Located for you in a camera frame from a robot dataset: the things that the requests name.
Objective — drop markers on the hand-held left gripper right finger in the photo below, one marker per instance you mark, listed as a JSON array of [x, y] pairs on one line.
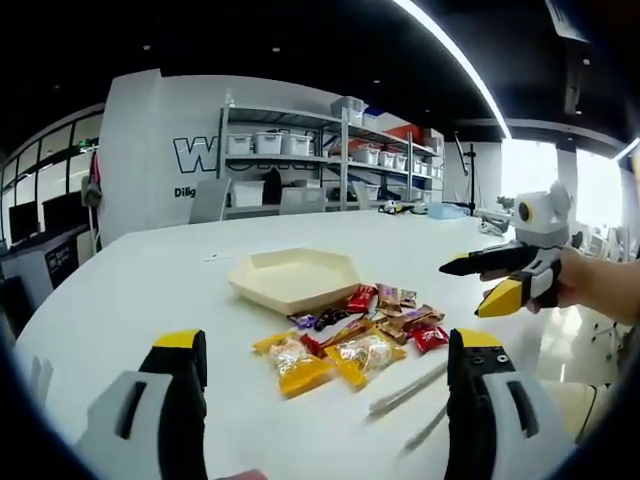
[[495, 415]]

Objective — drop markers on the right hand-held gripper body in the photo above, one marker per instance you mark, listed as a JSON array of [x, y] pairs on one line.
[[545, 220]]

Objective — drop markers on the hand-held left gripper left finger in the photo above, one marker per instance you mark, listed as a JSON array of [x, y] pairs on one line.
[[150, 415]]

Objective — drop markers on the clear plastic food tongs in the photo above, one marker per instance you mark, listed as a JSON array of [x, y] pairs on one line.
[[410, 390]]

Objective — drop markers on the pile of snack food packets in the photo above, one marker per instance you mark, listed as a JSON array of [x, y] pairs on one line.
[[350, 345]]

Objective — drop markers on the beige hexagonal container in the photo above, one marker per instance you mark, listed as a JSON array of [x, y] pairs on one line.
[[295, 275]]

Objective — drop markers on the person's right hand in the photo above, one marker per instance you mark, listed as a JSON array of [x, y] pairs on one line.
[[575, 280]]

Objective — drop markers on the blue plastic box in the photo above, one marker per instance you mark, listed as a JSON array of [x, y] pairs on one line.
[[447, 211]]

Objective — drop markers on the white device on table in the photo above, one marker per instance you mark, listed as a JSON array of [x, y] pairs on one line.
[[395, 207]]

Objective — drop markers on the ceiling light strip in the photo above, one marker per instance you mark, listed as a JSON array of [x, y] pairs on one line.
[[465, 65]]

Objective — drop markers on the grey metal shelf rack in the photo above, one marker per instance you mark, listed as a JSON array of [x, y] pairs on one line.
[[345, 150]]

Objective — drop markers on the black monitor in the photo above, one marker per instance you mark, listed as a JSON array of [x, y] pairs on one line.
[[24, 224], [62, 214]]

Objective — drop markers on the row of white storage bins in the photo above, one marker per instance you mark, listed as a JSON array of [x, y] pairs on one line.
[[295, 144]]

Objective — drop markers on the coat stand with clothes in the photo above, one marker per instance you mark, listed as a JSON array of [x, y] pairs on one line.
[[92, 192]]

